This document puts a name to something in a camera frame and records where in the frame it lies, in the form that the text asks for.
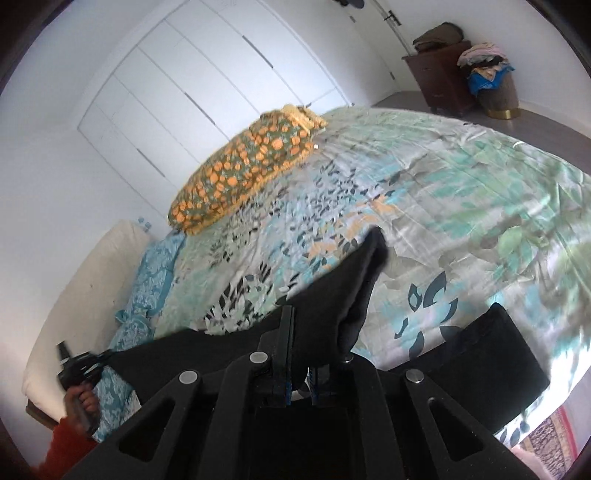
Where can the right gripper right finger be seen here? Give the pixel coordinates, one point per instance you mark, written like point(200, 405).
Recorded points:
point(368, 424)

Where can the laundry basket with clothes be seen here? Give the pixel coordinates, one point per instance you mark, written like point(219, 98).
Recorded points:
point(489, 75)

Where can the white door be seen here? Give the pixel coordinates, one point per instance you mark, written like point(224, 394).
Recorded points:
point(381, 28)

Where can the dark wooden dresser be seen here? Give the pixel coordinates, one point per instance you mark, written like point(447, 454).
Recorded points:
point(441, 81)

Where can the dark items hanging on door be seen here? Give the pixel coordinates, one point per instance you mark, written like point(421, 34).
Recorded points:
point(358, 4)

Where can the floral bed sheet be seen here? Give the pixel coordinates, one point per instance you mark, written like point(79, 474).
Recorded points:
point(471, 217)

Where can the cream padded headboard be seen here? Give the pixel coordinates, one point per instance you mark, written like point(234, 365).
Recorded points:
point(83, 316)

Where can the olive bag on dresser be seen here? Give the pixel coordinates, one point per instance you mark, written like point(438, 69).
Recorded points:
point(443, 35)

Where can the red sleeved left forearm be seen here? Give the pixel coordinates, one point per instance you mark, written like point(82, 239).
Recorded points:
point(67, 447)

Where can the teal patterned pillow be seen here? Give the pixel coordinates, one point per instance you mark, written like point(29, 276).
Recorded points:
point(153, 279)
point(117, 399)

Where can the orange floral folded blanket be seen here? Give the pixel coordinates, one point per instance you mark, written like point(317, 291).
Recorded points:
point(278, 141)

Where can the white wardrobe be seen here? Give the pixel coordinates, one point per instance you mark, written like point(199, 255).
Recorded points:
point(197, 78)

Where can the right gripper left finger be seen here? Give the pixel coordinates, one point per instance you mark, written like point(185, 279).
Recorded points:
point(199, 426)

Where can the person's left hand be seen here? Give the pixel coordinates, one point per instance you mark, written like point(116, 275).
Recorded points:
point(83, 401)

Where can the teal patterned pillow far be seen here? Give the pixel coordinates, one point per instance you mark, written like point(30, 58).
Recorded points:
point(153, 279)

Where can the teal patterned pillow near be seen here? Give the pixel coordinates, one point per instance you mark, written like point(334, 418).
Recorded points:
point(117, 399)

